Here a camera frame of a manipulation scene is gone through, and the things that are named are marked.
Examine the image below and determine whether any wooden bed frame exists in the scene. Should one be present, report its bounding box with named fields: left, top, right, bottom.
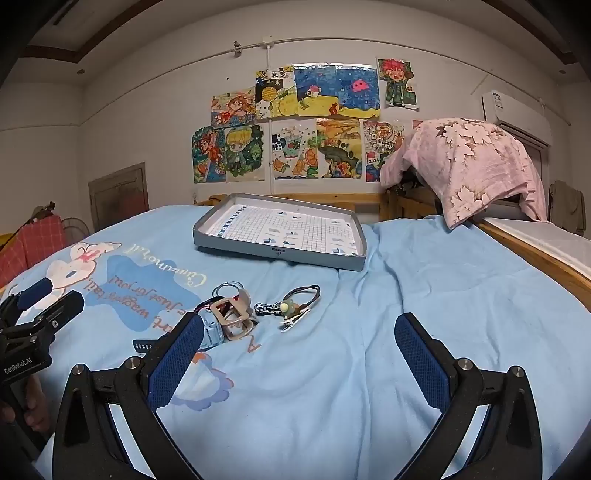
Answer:
left=196, top=190, right=591, bottom=298

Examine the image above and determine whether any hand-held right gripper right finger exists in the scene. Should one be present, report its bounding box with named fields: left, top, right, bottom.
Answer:
left=392, top=312, right=544, bottom=480

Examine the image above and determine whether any brown wooden door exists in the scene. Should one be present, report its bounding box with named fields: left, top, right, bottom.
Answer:
left=88, top=162, right=150, bottom=220

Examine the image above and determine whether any white air conditioner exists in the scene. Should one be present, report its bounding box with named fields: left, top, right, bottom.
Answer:
left=481, top=90, right=553, bottom=147

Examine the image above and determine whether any white wall cable conduit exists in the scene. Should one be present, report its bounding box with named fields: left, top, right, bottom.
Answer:
left=230, top=38, right=305, bottom=58

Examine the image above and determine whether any round wire fan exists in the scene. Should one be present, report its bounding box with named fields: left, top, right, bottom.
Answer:
left=60, top=217, right=92, bottom=244

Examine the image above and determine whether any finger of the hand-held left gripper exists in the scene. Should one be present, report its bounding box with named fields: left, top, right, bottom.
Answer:
left=17, top=290, right=86, bottom=334
left=0, top=277, right=54, bottom=324

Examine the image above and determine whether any blue black sword handle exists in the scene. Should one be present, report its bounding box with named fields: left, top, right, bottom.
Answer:
left=133, top=310, right=227, bottom=355

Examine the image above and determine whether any pink floral cloth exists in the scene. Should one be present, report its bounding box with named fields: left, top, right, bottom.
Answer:
left=380, top=117, right=550, bottom=230

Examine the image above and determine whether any red plaid cloth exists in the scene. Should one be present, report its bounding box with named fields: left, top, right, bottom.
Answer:
left=0, top=214, right=66, bottom=283

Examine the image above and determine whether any beige square bangle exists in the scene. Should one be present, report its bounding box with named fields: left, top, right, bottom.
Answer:
left=226, top=318, right=256, bottom=343
left=210, top=298, right=246, bottom=340

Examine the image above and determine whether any person's left hand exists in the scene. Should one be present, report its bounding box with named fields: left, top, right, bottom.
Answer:
left=0, top=375, right=51, bottom=435

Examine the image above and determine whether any light blue printed blanket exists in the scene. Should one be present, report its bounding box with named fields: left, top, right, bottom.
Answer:
left=0, top=203, right=591, bottom=480

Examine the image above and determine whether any olive hanging jacket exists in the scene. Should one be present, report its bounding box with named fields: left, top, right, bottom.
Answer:
left=549, top=179, right=588, bottom=234

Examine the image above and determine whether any grey shallow tray box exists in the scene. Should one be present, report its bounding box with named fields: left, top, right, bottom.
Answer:
left=193, top=193, right=368, bottom=273

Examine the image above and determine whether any group of colourful wall drawings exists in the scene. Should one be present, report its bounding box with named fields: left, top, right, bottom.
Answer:
left=191, top=58, right=423, bottom=184

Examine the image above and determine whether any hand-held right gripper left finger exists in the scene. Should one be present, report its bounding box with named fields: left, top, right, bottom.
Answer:
left=52, top=312, right=205, bottom=480

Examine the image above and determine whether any black thin stand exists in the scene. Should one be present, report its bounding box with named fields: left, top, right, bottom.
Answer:
left=0, top=200, right=57, bottom=252

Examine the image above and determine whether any metal alligator hair clip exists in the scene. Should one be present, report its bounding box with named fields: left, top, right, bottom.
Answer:
left=278, top=306, right=311, bottom=333

